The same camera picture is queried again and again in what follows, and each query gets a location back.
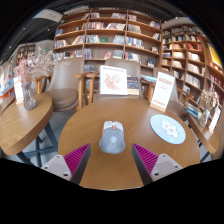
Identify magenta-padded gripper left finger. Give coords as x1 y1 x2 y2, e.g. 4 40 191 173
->
41 143 92 185

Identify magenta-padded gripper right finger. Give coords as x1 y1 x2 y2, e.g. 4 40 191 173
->
131 143 183 186

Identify grey and orange computer mouse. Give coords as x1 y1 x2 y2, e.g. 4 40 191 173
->
98 120 126 155

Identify round light blue mouse pad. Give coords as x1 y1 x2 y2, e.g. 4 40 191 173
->
149 114 187 145

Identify brown leather wooden armchair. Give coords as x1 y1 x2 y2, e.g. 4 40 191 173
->
153 66 194 121
87 58 156 104
33 57 88 112

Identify round wooden side table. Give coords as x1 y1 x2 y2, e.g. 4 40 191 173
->
0 93 59 168
186 113 221 156

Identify stack of books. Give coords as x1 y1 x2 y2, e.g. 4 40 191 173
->
184 103 203 120

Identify white sign on wooden stand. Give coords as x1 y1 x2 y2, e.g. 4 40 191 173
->
149 71 176 113

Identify glass vase with dried flowers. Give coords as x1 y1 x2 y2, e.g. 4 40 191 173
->
13 46 56 112
198 83 221 128

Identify dark cover book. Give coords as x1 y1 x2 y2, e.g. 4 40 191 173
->
126 76 141 96

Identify small white sign card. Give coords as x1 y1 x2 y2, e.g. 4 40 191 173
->
13 76 25 105
208 105 223 134

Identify light blue book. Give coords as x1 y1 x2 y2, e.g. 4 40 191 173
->
141 74 158 84

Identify white framed floral picture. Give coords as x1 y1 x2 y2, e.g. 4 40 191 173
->
99 64 129 96

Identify curved wooden bookshelf with books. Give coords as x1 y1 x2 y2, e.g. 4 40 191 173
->
159 23 224 111

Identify distant wooden bookshelf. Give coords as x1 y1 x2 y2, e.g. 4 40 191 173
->
15 44 37 64

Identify wide wooden bookshelf with books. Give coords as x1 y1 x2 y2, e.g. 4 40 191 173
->
52 8 163 73

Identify white ceiling light panel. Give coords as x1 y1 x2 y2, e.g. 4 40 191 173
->
32 8 64 24

